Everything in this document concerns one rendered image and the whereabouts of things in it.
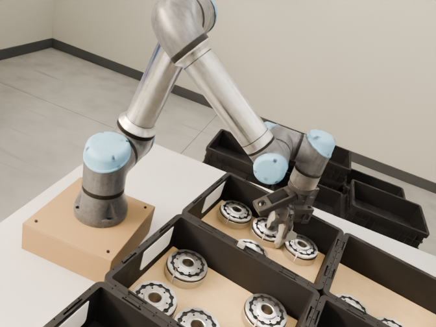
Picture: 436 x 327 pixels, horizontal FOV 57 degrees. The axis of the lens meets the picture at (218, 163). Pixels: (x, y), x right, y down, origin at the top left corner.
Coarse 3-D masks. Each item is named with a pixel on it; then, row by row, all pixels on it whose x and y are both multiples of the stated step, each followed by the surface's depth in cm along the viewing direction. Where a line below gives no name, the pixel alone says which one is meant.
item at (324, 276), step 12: (240, 180) 127; (204, 192) 116; (264, 192) 125; (192, 204) 109; (192, 216) 105; (312, 216) 120; (216, 228) 103; (336, 228) 118; (336, 240) 113; (252, 252) 99; (336, 252) 108; (276, 264) 98; (300, 276) 96; (324, 276) 99
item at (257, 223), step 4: (256, 220) 123; (260, 220) 124; (264, 220) 124; (252, 224) 121; (256, 224) 121; (260, 224) 121; (256, 228) 120; (260, 228) 120; (256, 232) 118; (260, 232) 119; (264, 232) 118; (276, 232) 120; (260, 236) 117; (264, 236) 117; (268, 236) 118; (272, 236) 119; (272, 240) 117
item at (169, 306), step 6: (144, 282) 91; (150, 282) 91; (156, 282) 92; (138, 288) 89; (144, 288) 90; (150, 288) 90; (156, 288) 90; (162, 288) 91; (168, 288) 91; (138, 294) 88; (168, 294) 90; (174, 294) 90; (168, 300) 88; (174, 300) 89; (162, 306) 86; (168, 306) 87; (174, 306) 87; (168, 312) 86
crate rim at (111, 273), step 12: (180, 216) 103; (168, 228) 98; (204, 228) 102; (228, 240) 100; (132, 252) 88; (240, 252) 98; (120, 264) 84; (264, 264) 96; (108, 276) 81; (288, 276) 95; (120, 288) 79; (312, 288) 94; (144, 300) 78; (312, 300) 90; (156, 312) 77; (312, 312) 87; (180, 324) 76
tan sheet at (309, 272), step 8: (216, 208) 128; (208, 216) 123; (216, 216) 124; (216, 224) 121; (224, 224) 122; (224, 232) 119; (232, 232) 120; (240, 232) 121; (248, 232) 122; (272, 248) 118; (280, 248) 119; (272, 256) 115; (280, 256) 116; (320, 256) 121; (280, 264) 113; (288, 264) 114; (296, 264) 115; (312, 264) 117; (320, 264) 118; (296, 272) 112; (304, 272) 113; (312, 272) 114; (312, 280) 111
